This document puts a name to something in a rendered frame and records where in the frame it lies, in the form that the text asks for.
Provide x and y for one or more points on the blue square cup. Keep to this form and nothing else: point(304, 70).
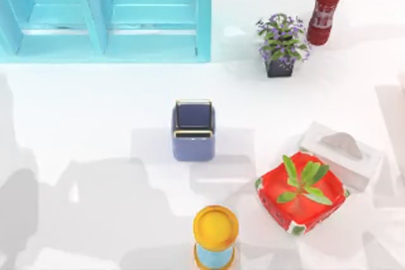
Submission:
point(193, 143)

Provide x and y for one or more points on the purple flower plant pot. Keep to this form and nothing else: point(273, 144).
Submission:
point(279, 45)

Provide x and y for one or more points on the yellow and blue hourglass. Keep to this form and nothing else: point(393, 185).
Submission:
point(215, 232)

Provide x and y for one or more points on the light blue rack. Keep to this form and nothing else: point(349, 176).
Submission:
point(152, 14)

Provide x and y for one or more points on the red plant pot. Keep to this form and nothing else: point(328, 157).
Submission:
point(300, 200)

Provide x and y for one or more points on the red bottle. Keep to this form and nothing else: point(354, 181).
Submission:
point(322, 17)

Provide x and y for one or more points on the white tissue box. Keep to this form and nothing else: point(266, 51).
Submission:
point(354, 162)

